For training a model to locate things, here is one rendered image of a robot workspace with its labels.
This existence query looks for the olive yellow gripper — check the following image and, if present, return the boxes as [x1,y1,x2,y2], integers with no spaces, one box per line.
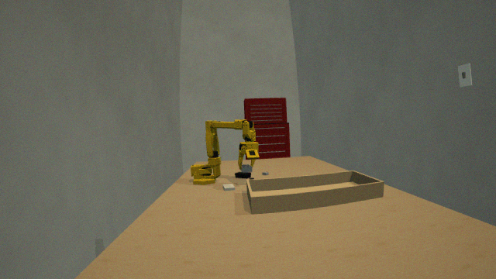
[238,141,260,170]

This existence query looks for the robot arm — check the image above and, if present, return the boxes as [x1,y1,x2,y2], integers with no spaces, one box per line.
[191,119,256,185]

